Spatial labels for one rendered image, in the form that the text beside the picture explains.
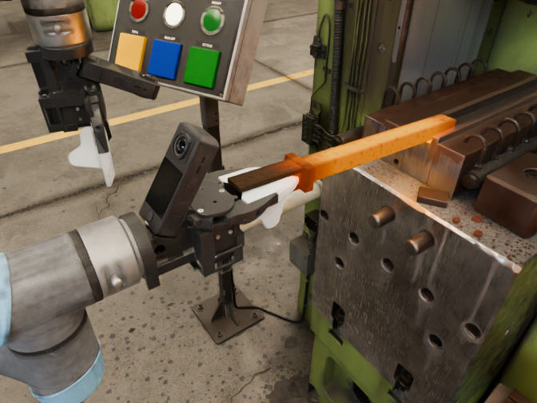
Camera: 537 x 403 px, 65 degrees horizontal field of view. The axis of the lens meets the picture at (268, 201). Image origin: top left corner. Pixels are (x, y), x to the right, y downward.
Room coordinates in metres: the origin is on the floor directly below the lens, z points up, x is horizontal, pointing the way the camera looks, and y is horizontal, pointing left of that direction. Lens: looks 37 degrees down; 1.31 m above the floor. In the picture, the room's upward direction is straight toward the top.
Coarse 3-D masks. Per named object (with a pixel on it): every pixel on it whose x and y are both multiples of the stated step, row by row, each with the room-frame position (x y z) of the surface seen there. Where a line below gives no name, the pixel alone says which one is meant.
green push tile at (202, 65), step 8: (192, 48) 0.89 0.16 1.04; (200, 48) 0.88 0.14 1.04; (192, 56) 0.88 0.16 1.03; (200, 56) 0.87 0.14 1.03; (208, 56) 0.86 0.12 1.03; (216, 56) 0.85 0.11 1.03; (192, 64) 0.87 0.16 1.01; (200, 64) 0.86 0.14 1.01; (208, 64) 0.85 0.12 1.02; (216, 64) 0.84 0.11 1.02; (192, 72) 0.86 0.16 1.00; (200, 72) 0.85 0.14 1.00; (208, 72) 0.84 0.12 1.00; (216, 72) 0.84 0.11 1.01; (184, 80) 0.86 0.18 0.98; (192, 80) 0.85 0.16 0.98; (200, 80) 0.84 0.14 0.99; (208, 80) 0.83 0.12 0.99
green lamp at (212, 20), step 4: (208, 12) 0.91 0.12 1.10; (212, 12) 0.91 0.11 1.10; (216, 12) 0.91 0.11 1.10; (204, 16) 0.92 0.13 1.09; (208, 16) 0.91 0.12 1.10; (212, 16) 0.90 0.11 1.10; (216, 16) 0.90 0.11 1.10; (220, 16) 0.90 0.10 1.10; (204, 20) 0.91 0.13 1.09; (208, 20) 0.90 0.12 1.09; (212, 20) 0.90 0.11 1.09; (216, 20) 0.90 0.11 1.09; (220, 20) 0.89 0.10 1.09; (204, 24) 0.91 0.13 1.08; (208, 24) 0.90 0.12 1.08; (212, 24) 0.90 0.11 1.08; (216, 24) 0.89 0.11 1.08; (220, 24) 0.89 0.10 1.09; (208, 28) 0.90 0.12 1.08; (212, 28) 0.89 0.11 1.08; (216, 28) 0.89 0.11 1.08
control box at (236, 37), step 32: (128, 0) 1.03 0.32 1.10; (160, 0) 0.99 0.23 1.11; (192, 0) 0.95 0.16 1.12; (224, 0) 0.91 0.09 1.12; (256, 0) 0.92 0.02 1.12; (128, 32) 0.99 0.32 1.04; (160, 32) 0.95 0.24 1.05; (192, 32) 0.91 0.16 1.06; (224, 32) 0.88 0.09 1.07; (256, 32) 0.92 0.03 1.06; (224, 64) 0.84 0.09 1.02; (224, 96) 0.81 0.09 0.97
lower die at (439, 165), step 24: (504, 72) 0.91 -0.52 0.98; (432, 96) 0.78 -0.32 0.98; (456, 96) 0.75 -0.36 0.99; (480, 96) 0.75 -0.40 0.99; (528, 96) 0.73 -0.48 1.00; (384, 120) 0.67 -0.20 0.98; (408, 120) 0.65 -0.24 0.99; (480, 120) 0.63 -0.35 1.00; (528, 120) 0.65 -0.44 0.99; (432, 144) 0.58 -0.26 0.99; (456, 144) 0.57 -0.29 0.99; (480, 144) 0.57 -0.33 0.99; (504, 144) 0.60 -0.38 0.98; (408, 168) 0.60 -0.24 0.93; (432, 168) 0.57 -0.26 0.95; (456, 168) 0.54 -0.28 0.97; (456, 192) 0.54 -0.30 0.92
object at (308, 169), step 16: (400, 128) 0.57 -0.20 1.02; (416, 128) 0.57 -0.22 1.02; (432, 128) 0.58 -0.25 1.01; (448, 128) 0.60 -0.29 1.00; (352, 144) 0.51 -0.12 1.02; (368, 144) 0.51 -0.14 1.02; (384, 144) 0.52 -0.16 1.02; (400, 144) 0.54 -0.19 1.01; (416, 144) 0.56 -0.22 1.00; (288, 160) 0.45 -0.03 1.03; (304, 160) 0.45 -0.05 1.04; (320, 160) 0.46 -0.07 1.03; (336, 160) 0.47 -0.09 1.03; (352, 160) 0.48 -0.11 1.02; (368, 160) 0.50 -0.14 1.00; (240, 176) 0.41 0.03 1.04; (256, 176) 0.41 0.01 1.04; (272, 176) 0.41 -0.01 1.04; (288, 176) 0.42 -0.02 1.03; (304, 176) 0.43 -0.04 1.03; (320, 176) 0.45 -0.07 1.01; (240, 192) 0.38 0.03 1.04; (304, 192) 0.43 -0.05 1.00
